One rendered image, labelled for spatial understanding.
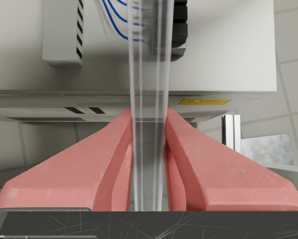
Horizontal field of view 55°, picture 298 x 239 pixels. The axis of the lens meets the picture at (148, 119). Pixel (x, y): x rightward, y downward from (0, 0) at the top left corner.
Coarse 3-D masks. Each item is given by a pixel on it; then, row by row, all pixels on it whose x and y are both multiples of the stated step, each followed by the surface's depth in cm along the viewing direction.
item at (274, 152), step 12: (252, 144) 106; (264, 144) 106; (276, 144) 106; (288, 144) 106; (252, 156) 105; (264, 156) 106; (276, 156) 106; (288, 156) 106; (276, 168) 86; (288, 168) 82
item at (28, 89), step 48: (0, 0) 46; (96, 0) 47; (192, 0) 47; (240, 0) 47; (0, 48) 46; (96, 48) 46; (192, 48) 46; (240, 48) 46; (0, 96) 49; (48, 96) 49; (96, 96) 49; (192, 96) 49; (240, 96) 49
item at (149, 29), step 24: (144, 0) 8; (168, 0) 8; (144, 24) 9; (168, 24) 9; (144, 48) 9; (168, 48) 9; (144, 72) 10; (168, 72) 10; (144, 96) 10; (144, 120) 11; (144, 144) 12; (144, 168) 13; (144, 192) 14
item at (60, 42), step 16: (48, 0) 42; (64, 0) 42; (80, 0) 43; (176, 0) 40; (48, 16) 42; (64, 16) 42; (80, 16) 43; (176, 16) 40; (48, 32) 41; (64, 32) 41; (80, 32) 44; (176, 32) 40; (48, 48) 41; (64, 48) 41; (80, 48) 44; (176, 48) 43; (64, 64) 44; (80, 64) 44; (224, 128) 76; (240, 128) 75; (224, 144) 76; (240, 144) 75
